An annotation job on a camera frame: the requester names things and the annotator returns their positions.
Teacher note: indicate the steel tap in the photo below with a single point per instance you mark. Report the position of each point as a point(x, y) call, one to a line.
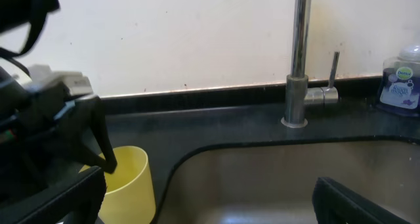
point(297, 96)

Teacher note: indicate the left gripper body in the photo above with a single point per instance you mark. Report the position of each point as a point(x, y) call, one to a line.
point(39, 142)

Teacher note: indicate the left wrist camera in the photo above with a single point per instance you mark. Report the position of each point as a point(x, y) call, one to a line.
point(62, 81)

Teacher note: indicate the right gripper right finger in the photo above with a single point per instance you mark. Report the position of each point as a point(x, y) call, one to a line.
point(341, 207)

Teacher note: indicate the yellow cup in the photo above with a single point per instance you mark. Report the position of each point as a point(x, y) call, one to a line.
point(131, 191)

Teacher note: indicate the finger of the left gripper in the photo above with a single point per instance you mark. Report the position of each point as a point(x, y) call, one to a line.
point(100, 142)

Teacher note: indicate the steel sink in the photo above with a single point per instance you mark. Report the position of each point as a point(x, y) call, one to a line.
point(262, 184)

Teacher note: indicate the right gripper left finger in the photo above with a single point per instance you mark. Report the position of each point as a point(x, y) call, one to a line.
point(59, 204)

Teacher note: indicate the blue soap bottle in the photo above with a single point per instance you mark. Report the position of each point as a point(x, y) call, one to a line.
point(400, 92)

